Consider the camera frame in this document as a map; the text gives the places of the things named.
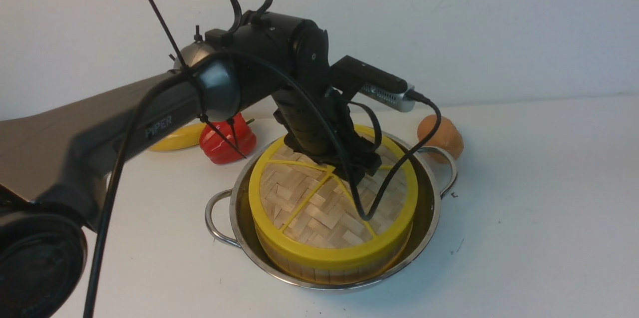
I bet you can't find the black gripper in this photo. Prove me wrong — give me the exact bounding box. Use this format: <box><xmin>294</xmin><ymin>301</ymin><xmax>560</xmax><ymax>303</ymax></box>
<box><xmin>272</xmin><ymin>86</ymin><xmax>382</xmax><ymax>182</ymax></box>

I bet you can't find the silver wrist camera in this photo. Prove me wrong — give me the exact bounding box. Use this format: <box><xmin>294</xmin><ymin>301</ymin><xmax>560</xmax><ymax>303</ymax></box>
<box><xmin>329</xmin><ymin>55</ymin><xmax>415</xmax><ymax>113</ymax></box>

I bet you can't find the yellow toy banana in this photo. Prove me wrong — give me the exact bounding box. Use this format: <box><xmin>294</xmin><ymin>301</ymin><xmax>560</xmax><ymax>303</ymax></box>
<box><xmin>148</xmin><ymin>123</ymin><xmax>205</xmax><ymax>152</ymax></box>

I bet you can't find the red toy bell pepper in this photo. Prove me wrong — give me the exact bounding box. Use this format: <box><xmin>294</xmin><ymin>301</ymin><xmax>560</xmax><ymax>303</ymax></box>
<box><xmin>199</xmin><ymin>113</ymin><xmax>257</xmax><ymax>165</ymax></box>

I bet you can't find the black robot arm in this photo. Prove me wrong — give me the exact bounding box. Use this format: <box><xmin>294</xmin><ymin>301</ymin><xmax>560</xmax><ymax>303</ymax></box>
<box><xmin>1</xmin><ymin>11</ymin><xmax>381</xmax><ymax>318</ymax></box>

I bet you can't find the stainless steel pot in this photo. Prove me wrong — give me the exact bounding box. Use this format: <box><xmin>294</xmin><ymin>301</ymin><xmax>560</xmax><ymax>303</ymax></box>
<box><xmin>205</xmin><ymin>141</ymin><xmax>457</xmax><ymax>292</ymax></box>

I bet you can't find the yellow bamboo steamer basket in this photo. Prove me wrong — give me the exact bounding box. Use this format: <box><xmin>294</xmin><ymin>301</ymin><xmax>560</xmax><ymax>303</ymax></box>
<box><xmin>256</xmin><ymin>223</ymin><xmax>413</xmax><ymax>285</ymax></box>

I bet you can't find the yellow woven steamer lid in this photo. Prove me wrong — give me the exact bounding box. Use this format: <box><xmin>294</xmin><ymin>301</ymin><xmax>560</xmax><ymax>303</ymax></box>
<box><xmin>248</xmin><ymin>137</ymin><xmax>418</xmax><ymax>248</ymax></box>

